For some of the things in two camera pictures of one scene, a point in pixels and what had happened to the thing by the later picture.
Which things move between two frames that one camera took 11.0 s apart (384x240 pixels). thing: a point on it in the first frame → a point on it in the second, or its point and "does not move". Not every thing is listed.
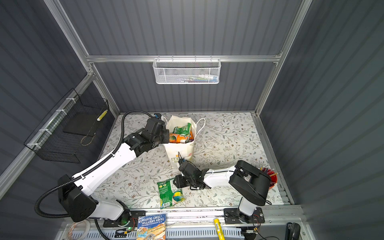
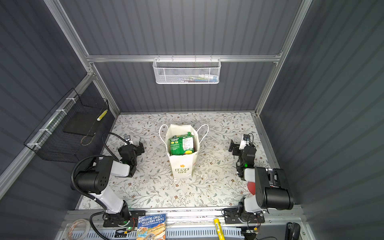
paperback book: (151, 227) does not move
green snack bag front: (169, 194) → (182, 145)
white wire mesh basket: (187, 71) does not move
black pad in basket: (82, 123) does not move
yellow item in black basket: (102, 115) does not move
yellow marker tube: (220, 233) does not move
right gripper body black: (183, 181) → (238, 152)
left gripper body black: (163, 139) → (137, 151)
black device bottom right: (293, 231) does not move
